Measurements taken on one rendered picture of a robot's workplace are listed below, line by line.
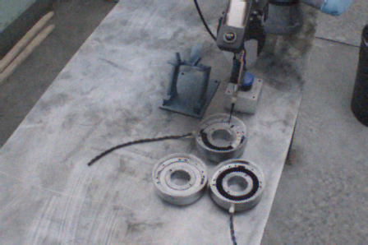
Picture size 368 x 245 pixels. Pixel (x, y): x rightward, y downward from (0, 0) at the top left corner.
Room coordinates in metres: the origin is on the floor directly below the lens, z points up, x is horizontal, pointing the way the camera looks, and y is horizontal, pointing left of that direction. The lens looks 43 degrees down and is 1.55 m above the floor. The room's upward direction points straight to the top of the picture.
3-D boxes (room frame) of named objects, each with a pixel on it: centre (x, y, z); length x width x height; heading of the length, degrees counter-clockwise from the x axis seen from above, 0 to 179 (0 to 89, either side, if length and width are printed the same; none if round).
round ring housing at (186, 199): (0.54, 0.06, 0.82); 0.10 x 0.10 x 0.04
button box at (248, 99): (0.78, -0.08, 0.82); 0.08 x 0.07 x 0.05; 162
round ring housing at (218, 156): (0.64, -0.02, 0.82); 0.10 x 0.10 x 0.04
